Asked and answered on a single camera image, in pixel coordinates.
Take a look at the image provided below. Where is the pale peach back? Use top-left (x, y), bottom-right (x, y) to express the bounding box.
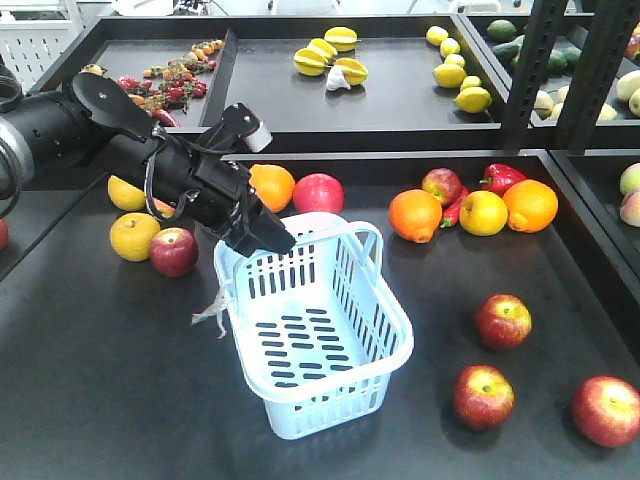
top-left (619, 162), bottom-right (640, 196)

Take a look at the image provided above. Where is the small pinkish red apple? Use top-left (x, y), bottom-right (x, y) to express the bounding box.
top-left (153, 198), bottom-right (176, 219)

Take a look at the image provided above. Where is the lone red apple far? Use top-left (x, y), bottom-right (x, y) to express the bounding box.
top-left (0, 218), bottom-right (10, 252)

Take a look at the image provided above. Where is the red-yellow apple front middle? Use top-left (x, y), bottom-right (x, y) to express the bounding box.
top-left (475, 294), bottom-right (532, 351)

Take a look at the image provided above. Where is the red bell pepper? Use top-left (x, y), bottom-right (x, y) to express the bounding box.
top-left (480, 163), bottom-right (527, 197)

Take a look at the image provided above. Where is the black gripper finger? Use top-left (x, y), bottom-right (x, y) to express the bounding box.
top-left (223, 198), bottom-right (296, 257)

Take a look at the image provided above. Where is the yellow apple near peppers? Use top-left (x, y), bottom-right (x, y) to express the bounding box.
top-left (459, 190), bottom-right (508, 236)

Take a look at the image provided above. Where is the black wood-panel display stand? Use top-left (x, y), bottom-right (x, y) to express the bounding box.
top-left (0, 13), bottom-right (640, 480)

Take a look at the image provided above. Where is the orange near peppers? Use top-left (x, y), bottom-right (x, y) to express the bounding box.
top-left (388, 189), bottom-right (442, 244)

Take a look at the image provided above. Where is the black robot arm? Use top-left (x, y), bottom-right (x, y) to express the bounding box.
top-left (1, 68), bottom-right (296, 256)

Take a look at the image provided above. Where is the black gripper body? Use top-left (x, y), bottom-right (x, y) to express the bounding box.
top-left (144, 102), bottom-right (272, 239)

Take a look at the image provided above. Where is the dark red apple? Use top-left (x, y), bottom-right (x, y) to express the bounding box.
top-left (150, 227), bottom-right (199, 278)

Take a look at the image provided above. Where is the black upright rack post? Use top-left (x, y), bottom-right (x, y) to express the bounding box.
top-left (498, 0), bottom-right (568, 152)

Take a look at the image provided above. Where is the white garlic bulb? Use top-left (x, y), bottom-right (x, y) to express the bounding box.
top-left (325, 65), bottom-right (351, 92)

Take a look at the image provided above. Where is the light blue plastic basket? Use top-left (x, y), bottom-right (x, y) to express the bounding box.
top-left (193, 212), bottom-right (414, 440)

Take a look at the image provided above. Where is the red-yellow apple front left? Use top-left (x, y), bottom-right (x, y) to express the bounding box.
top-left (453, 364), bottom-right (516, 431)

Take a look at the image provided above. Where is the large pink-red apple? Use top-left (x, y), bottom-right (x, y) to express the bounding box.
top-left (293, 173), bottom-right (345, 214)

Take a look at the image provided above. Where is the orange at tray edge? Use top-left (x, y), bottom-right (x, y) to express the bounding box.
top-left (502, 179), bottom-right (558, 233)

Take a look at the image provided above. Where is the red apple behind orange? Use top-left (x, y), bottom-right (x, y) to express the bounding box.
top-left (422, 167), bottom-right (463, 207)

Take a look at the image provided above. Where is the orange right of pair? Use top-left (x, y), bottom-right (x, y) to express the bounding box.
top-left (249, 164), bottom-right (296, 213)

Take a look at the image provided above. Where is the red apple front right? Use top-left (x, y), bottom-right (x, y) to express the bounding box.
top-left (571, 376), bottom-right (639, 448)

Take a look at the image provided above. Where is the yellow apple front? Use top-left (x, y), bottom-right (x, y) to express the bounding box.
top-left (109, 212), bottom-right (161, 262)

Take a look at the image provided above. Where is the yellow apple back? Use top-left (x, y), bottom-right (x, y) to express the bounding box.
top-left (107, 175), bottom-right (146, 212)

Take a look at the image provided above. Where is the red chili pepper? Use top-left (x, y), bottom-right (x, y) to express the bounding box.
top-left (440, 186), bottom-right (471, 228)

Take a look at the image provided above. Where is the red-yellow apple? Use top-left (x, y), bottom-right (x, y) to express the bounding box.
top-left (475, 294), bottom-right (532, 351)
top-left (453, 364), bottom-right (516, 431)

